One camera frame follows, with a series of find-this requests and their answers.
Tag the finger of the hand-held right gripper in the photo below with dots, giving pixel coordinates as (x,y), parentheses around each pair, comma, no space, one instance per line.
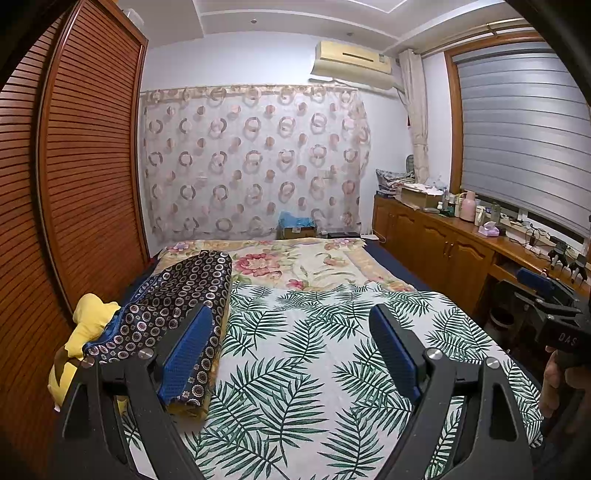
(535,281)

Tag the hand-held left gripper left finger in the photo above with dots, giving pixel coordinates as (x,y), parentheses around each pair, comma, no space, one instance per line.
(184,360)

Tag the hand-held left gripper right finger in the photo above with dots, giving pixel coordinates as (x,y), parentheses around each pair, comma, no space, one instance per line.
(397,350)

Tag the navy circle print satin robe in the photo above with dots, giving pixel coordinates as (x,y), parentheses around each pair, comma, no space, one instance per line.
(175,295)

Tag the person's right hand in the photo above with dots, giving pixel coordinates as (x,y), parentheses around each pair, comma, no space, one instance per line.
(551,387)

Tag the small black stand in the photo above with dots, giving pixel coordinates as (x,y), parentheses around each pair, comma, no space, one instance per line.
(558,256)
(579,268)

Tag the dark trash bin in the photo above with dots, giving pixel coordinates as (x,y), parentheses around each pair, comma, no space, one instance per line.
(503,318)

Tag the white power strip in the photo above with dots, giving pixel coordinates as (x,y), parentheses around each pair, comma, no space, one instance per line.
(521,233)

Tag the purple tissue box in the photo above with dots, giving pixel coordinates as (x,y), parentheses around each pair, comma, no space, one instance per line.
(488,229)

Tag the navy blue bed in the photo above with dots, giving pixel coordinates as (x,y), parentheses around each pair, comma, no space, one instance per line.
(392,267)

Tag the leaf print sheet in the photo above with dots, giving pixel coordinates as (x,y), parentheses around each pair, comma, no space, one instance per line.
(300,369)

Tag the pink thermos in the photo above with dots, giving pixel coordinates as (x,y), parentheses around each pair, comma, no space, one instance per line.
(468,207)

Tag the yellow plush toy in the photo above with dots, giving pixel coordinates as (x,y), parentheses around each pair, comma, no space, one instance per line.
(90,318)

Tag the wooden sideboard cabinet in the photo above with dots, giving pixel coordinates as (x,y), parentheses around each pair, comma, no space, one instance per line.
(434,240)

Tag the black flat box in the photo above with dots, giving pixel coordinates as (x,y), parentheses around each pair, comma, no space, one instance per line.
(344,234)

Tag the floral bed sheet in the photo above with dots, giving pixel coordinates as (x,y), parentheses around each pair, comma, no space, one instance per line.
(300,258)

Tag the grey window blind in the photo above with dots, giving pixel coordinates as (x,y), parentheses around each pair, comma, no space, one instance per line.
(521,138)

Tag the long cardboard box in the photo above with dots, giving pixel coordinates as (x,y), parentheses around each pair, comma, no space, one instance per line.
(418,196)

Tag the small cardboard box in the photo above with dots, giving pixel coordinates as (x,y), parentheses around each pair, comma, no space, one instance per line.
(298,232)

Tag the blue cloth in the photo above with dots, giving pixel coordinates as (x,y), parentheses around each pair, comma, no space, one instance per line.
(295,219)

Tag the stack of folded cloths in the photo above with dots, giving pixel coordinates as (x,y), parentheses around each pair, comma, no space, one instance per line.
(392,182)

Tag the grey fan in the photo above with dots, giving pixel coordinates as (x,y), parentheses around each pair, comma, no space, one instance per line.
(409,164)

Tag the beige side curtain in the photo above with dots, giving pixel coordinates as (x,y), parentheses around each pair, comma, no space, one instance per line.
(418,124)

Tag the circle print sheer curtain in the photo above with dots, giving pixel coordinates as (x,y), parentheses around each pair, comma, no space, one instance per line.
(254,161)

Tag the wooden louvred wardrobe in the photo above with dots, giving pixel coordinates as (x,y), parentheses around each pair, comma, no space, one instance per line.
(92,161)

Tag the beige air conditioner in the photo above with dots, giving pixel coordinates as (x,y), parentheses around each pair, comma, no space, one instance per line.
(351,57)

